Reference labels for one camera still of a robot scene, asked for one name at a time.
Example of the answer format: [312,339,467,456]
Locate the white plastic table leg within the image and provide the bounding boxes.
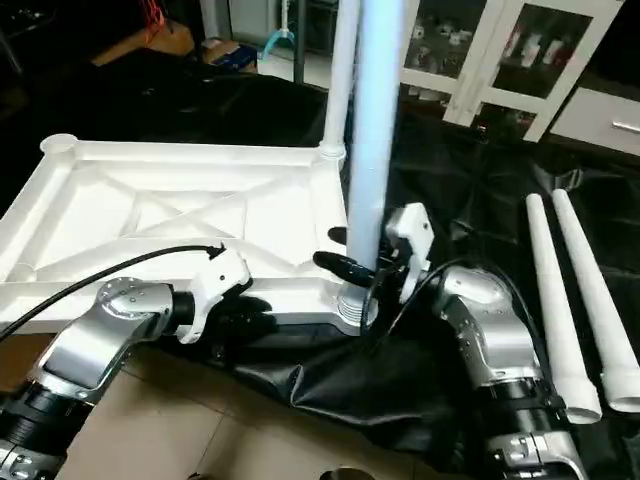
[525,193,604,425]
[551,188,640,415]
[335,0,407,331]
[320,0,363,161]

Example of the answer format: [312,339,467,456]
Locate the white plastic table top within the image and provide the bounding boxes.
[0,133,383,337]

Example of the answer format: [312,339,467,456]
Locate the black mat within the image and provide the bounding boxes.
[0,50,640,480]

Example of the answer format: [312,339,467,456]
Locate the teal and white pole tool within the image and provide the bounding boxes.
[262,0,299,65]

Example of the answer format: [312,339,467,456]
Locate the blue box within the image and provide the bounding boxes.
[200,40,259,74]

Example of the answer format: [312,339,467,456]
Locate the white glass-door cabinet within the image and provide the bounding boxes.
[400,0,627,143]

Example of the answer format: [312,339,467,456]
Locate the white drawer unit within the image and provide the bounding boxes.
[550,88,640,157]

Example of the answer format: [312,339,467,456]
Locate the red cables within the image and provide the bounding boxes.
[140,0,173,41]

